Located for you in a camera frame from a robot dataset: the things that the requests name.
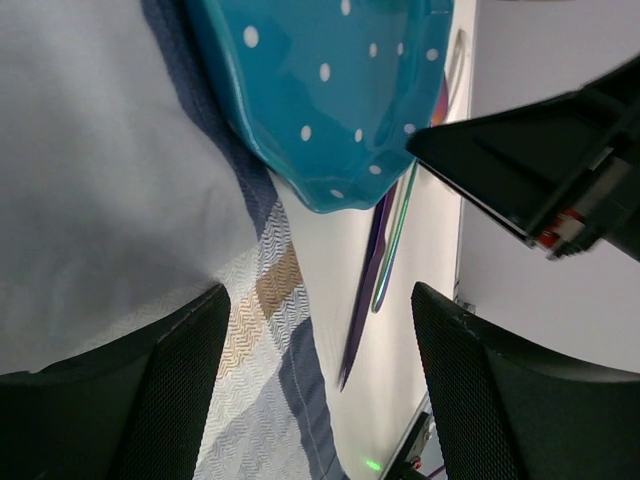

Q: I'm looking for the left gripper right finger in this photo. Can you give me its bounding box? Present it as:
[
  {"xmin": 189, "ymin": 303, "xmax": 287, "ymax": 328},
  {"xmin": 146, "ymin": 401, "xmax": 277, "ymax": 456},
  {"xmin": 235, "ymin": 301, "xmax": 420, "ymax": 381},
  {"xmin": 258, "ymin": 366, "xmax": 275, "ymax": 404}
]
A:
[{"xmin": 411, "ymin": 282, "xmax": 639, "ymax": 480}]

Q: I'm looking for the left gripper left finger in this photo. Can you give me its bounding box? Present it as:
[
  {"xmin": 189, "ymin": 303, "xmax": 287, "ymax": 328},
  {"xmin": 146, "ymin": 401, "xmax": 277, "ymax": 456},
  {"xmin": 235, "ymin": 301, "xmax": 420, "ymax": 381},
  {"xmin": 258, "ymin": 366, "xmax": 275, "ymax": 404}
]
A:
[{"xmin": 1, "ymin": 284, "xmax": 231, "ymax": 479}]

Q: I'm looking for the white ceramic spoon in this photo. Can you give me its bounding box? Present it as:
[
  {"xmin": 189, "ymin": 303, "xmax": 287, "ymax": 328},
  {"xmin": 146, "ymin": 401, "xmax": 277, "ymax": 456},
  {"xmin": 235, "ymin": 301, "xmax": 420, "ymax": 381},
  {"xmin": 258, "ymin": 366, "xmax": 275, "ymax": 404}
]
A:
[{"xmin": 447, "ymin": 28, "xmax": 468, "ymax": 84}]

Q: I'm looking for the blue beige checked cloth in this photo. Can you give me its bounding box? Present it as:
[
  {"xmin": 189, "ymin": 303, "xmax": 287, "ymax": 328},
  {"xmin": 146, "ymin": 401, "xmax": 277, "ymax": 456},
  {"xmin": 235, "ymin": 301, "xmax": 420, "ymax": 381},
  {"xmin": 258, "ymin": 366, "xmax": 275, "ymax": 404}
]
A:
[{"xmin": 1, "ymin": 1, "xmax": 345, "ymax": 479}]

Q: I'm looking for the teal dotted plate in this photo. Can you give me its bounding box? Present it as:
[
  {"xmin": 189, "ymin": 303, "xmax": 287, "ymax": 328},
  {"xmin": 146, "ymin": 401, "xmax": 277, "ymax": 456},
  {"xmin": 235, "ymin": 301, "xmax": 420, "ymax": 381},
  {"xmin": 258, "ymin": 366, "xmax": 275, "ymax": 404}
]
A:
[{"xmin": 186, "ymin": 0, "xmax": 454, "ymax": 214}]

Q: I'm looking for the purple teal fork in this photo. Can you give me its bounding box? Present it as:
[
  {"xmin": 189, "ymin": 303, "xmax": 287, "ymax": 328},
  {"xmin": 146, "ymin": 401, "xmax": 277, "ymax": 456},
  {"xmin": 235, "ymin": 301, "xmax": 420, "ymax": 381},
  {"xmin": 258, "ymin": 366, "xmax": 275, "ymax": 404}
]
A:
[{"xmin": 371, "ymin": 161, "xmax": 418, "ymax": 313}]

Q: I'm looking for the purple knife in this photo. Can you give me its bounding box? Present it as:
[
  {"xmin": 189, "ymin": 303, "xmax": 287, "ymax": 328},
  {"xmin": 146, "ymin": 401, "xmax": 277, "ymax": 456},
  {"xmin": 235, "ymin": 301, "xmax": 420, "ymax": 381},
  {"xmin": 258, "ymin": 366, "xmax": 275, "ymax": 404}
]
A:
[{"xmin": 339, "ymin": 186, "xmax": 397, "ymax": 390}]

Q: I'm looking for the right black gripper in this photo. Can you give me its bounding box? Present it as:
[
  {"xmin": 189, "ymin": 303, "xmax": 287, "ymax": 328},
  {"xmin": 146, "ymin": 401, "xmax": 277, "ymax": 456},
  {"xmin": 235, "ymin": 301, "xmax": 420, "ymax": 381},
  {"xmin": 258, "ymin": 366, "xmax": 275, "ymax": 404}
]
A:
[{"xmin": 407, "ymin": 58, "xmax": 639, "ymax": 260}]

